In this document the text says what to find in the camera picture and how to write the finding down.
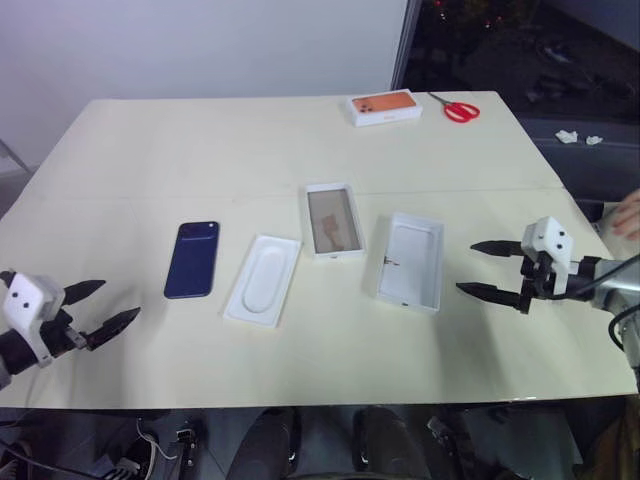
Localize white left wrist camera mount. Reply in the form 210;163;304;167
1;272;67;370

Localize sealed orange phone box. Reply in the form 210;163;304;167
345;89;423;128

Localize bare person hand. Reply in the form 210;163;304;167
611;188;640;237

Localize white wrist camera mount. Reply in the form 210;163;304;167
521;215;577;301
1;272;67;370

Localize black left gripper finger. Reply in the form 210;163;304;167
87;306;143;352
61;279;108;306

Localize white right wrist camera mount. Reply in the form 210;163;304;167
521;215;577;301

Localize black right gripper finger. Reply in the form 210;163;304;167
455;281;523;309
470;240;525;259

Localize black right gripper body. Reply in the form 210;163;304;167
517;248;567;316

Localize dark blue smartphone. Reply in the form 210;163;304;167
163;219;222;301

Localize dark grey bench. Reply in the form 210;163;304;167
517;115;640;204

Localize thin white cable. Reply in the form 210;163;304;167
135;418;180;463

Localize white box lid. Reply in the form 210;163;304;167
375;212;446;316

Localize red handled scissors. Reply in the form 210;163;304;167
426;91;482;124

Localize grey window frame post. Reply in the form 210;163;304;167
388;0;424;92

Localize white box bottom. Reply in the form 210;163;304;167
304;182;368;263

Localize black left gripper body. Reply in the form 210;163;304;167
42;308;97;359

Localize white phone tray insert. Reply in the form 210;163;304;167
222;233;303;331

